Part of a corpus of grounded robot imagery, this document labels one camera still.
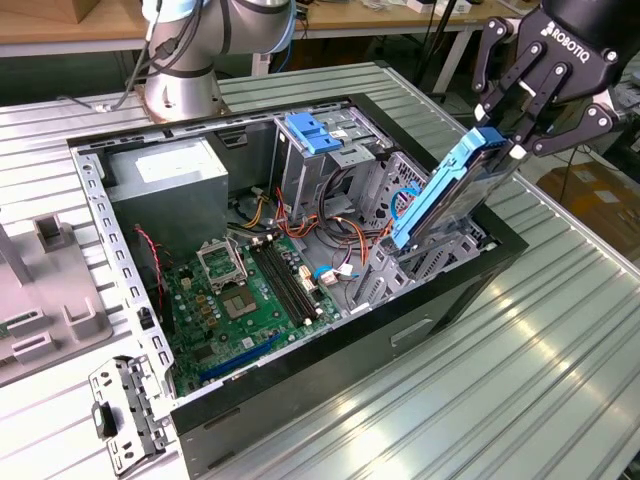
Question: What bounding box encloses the metal socket cover frame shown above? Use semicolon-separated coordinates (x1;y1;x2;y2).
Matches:
195;238;250;295

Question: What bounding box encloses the CPU socket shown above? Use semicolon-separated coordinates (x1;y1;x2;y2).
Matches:
219;284;262;322

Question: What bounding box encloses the orange black wire bundle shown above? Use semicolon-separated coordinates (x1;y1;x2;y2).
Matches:
319;214;381;281
273;185;321;242

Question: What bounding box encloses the black RAM slot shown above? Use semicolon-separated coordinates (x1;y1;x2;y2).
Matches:
251;243;307;330
263;239;318;324
257;241;312;327
269;237;324;321

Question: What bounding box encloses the brown mounting plate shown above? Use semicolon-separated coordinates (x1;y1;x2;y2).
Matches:
133;83;229;125

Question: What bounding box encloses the hard disk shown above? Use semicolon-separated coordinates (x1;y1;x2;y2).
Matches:
391;126;514;251

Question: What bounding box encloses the blue SATA wire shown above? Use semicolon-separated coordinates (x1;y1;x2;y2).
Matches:
389;186;422;222

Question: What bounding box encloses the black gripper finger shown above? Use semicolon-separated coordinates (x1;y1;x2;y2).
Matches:
471;15;547;125
509;60;622;161

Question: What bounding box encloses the metal slot bracket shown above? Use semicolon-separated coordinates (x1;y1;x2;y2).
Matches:
87;353;176;476

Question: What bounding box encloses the red black twisted wire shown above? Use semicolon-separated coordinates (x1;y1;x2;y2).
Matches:
133;225;167;314

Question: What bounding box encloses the blue expansion slot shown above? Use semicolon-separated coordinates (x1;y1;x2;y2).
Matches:
198;332;282;385

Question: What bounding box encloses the grey power supply box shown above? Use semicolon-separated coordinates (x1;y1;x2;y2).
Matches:
104;137;231;261

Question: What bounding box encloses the green motherboard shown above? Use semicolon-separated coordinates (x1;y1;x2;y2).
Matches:
162;234;344;399

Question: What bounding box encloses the grey disk bay cage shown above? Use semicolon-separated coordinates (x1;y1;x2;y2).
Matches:
349;149;501;314

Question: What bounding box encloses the green circuit card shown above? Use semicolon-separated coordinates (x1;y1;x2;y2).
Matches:
0;310;40;341

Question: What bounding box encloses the wooden desk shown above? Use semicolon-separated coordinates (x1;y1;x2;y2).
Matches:
0;0;544;59

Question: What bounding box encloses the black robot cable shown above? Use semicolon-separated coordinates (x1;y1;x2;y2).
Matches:
113;0;204;109

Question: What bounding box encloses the grey optical drive cage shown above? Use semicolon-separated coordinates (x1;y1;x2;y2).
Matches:
272;107;396;224

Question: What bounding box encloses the yellow black wire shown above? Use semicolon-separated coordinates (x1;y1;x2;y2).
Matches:
234;186;267;231

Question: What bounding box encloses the blue wire white connector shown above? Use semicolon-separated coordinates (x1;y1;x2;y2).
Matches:
313;264;359;287

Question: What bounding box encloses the grey parts rack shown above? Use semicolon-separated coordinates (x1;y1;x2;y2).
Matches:
0;212;119;389

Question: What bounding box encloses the black PC case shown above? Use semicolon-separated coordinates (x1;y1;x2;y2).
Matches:
67;92;530;480

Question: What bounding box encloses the large cardboard box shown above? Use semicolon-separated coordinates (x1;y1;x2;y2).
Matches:
537;159;640;251

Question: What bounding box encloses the blue drive latch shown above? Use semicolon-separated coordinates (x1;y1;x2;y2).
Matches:
285;112;342;156

